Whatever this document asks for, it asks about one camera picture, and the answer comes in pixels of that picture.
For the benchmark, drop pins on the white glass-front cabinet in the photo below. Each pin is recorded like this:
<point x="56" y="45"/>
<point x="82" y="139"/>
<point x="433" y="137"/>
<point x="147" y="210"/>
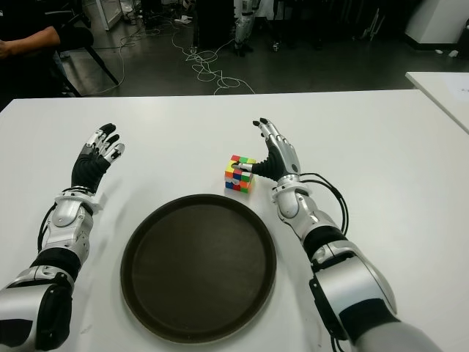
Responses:
<point x="106" y="14"/>

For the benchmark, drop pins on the right silver black robot arm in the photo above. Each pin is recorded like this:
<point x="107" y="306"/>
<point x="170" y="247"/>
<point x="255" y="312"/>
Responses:
<point x="289" y="205"/>

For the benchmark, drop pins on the small white floor object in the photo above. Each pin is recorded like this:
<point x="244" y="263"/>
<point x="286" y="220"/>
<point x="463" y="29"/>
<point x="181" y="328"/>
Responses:
<point x="453" y="53"/>

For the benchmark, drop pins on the white folded metal frame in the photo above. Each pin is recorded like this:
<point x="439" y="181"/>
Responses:
<point x="372" y="25"/>

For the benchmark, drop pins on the bare person forearm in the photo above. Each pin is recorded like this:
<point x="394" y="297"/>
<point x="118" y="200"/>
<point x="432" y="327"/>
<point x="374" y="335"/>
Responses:
<point x="33" y="38"/>

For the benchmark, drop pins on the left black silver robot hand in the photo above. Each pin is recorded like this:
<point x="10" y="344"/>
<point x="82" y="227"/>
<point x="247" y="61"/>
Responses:
<point x="88" y="168"/>

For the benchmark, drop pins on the round dark brown plate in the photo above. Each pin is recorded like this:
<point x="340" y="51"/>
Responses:
<point x="198" y="264"/>

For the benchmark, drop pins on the bare person hand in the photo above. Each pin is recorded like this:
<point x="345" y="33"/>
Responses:
<point x="3" y="49"/>

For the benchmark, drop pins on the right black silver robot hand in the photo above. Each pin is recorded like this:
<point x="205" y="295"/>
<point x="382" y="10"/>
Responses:
<point x="282" y="161"/>

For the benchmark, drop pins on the white side table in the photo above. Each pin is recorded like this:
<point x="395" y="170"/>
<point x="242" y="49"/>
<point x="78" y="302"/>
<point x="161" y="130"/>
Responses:
<point x="443" y="99"/>

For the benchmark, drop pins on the silver humanoid robot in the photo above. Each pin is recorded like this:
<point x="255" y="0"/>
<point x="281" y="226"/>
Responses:
<point x="243" y="25"/>

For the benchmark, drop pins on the white power strip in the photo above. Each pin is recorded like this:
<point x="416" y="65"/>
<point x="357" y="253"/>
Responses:
<point x="182" y="19"/>

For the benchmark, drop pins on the multicoloured Rubik's cube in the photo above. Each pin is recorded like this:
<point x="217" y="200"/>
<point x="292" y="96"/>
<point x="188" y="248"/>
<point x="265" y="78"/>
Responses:
<point x="240" y="181"/>

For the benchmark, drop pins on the white cabinet with black base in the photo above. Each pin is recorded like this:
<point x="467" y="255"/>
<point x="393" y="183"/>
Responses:
<point x="436" y="22"/>

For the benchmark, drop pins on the seated person black shirt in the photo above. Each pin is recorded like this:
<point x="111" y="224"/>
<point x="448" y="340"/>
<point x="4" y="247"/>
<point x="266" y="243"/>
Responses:
<point x="22" y="14"/>

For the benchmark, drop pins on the left silver black robot arm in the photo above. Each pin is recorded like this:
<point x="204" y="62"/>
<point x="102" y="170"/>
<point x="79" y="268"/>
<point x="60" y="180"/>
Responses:
<point x="66" y="216"/>

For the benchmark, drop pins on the black chair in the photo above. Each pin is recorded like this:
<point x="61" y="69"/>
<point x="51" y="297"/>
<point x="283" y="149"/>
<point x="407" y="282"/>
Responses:
<point x="106" y="67"/>

